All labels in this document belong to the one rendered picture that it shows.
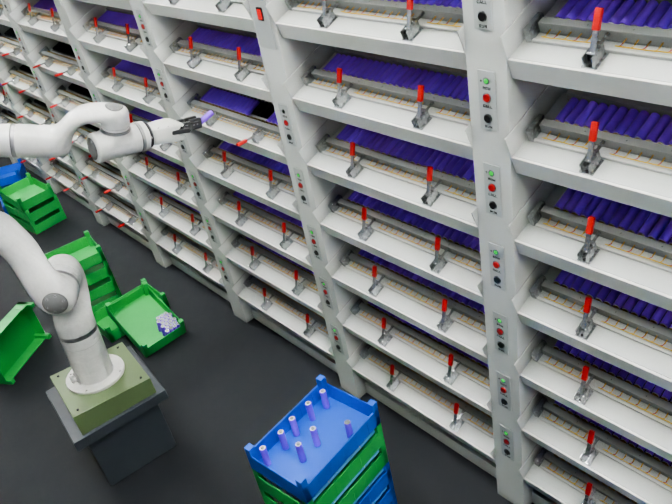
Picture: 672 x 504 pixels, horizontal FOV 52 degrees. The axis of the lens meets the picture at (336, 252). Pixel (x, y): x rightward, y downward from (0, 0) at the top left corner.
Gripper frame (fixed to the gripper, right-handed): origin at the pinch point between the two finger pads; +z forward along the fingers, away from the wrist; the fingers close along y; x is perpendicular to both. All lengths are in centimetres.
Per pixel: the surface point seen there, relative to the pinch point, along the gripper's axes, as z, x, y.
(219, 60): 15.5, 14.9, -6.3
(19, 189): 8, -90, -235
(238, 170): 22.3, -24.8, -13.3
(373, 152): 21, -2, 56
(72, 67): 17, -5, -132
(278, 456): -25, -71, 65
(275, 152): 14.6, -8.3, 20.4
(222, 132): 14.8, -8.3, -8.3
